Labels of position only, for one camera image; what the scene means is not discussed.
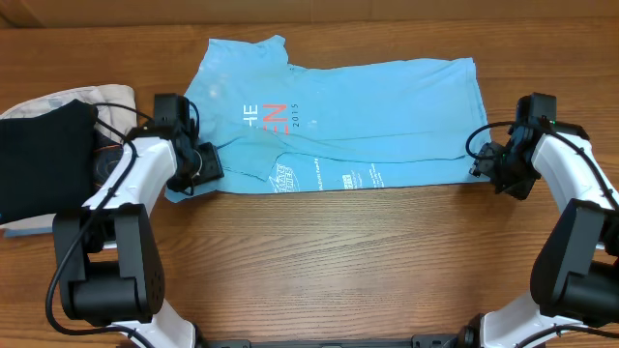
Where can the black folded garment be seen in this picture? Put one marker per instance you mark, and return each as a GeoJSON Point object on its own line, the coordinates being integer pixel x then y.
{"type": "Point", "coordinates": [47, 161]}

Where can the beige folded garment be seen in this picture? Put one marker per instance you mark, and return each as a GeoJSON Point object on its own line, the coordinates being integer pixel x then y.
{"type": "Point", "coordinates": [121, 119]}

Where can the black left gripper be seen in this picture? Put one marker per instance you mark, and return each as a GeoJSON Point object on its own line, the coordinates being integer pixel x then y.
{"type": "Point", "coordinates": [212, 162]}

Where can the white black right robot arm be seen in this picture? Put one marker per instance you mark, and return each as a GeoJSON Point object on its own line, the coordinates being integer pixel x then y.
{"type": "Point", "coordinates": [568, 290]}

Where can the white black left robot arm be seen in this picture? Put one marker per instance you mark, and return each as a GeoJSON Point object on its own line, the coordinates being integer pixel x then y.
{"type": "Point", "coordinates": [109, 277]}

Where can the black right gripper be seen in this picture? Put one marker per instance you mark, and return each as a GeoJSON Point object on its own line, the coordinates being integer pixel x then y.
{"type": "Point", "coordinates": [519, 189]}

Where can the blue folded garment bottom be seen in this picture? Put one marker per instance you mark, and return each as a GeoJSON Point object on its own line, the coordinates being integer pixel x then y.
{"type": "Point", "coordinates": [15, 233]}

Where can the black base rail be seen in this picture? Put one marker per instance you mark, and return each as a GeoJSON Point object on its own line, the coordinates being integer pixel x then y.
{"type": "Point", "coordinates": [416, 341]}

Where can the dark printed folded garment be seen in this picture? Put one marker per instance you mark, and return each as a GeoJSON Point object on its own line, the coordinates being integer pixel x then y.
{"type": "Point", "coordinates": [107, 153]}

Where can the light blue printed t-shirt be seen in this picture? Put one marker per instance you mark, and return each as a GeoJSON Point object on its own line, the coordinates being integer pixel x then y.
{"type": "Point", "coordinates": [281, 128]}

